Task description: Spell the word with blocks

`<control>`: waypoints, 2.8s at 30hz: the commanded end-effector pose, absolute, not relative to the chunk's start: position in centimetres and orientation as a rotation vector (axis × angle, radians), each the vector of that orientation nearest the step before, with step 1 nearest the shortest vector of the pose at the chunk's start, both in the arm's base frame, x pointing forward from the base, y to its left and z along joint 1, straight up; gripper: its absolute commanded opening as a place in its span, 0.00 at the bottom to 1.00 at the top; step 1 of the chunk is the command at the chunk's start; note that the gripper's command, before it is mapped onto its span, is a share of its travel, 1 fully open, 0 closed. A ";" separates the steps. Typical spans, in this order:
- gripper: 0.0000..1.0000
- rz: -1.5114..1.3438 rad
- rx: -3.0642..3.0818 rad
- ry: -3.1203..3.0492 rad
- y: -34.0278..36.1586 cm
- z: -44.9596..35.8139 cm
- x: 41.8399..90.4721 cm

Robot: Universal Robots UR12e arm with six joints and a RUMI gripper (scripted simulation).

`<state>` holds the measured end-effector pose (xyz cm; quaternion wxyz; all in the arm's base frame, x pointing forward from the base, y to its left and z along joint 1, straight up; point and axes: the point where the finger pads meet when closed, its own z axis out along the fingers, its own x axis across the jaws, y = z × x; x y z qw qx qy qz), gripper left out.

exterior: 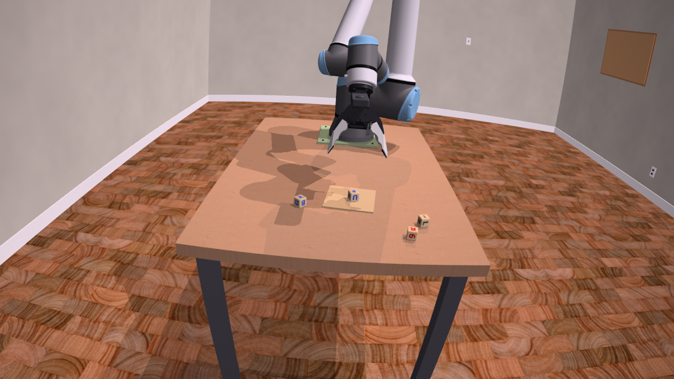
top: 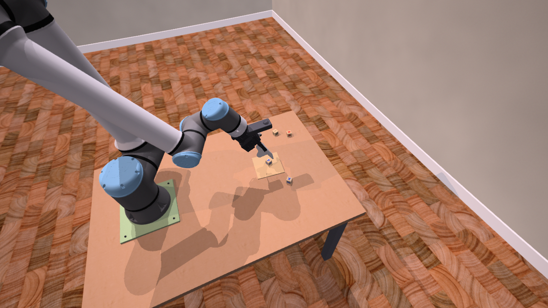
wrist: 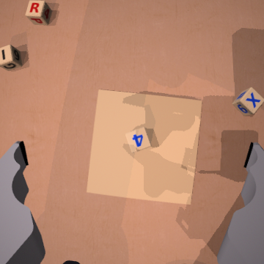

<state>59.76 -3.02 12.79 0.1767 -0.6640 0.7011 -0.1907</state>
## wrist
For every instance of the tan flat mat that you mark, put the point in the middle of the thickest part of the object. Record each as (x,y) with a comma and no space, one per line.
(163,172)

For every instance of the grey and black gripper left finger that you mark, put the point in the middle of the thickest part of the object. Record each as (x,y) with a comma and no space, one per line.
(20,238)

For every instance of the beige letter block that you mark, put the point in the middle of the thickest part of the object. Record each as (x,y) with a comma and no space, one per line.
(138,140)
(38,12)
(248,102)
(10,57)

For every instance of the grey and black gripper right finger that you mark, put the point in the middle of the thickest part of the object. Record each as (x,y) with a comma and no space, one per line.
(243,242)

